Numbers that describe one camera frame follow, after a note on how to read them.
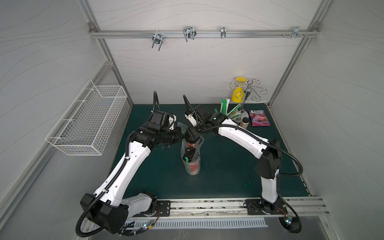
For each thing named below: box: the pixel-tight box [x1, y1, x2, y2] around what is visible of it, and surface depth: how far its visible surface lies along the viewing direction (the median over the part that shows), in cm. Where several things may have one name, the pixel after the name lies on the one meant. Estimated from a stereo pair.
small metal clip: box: [220, 26, 227, 39], surface depth 80 cm
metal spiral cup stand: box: [228, 78, 268, 118], surface depth 92 cm
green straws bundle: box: [220, 98, 243, 120], surface depth 100 cm
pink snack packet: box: [248, 109, 271, 127], surface depth 110 cm
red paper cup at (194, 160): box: [182, 147, 201, 176], surface depth 78 cm
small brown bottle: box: [240, 117, 249, 130], surface depth 102 cm
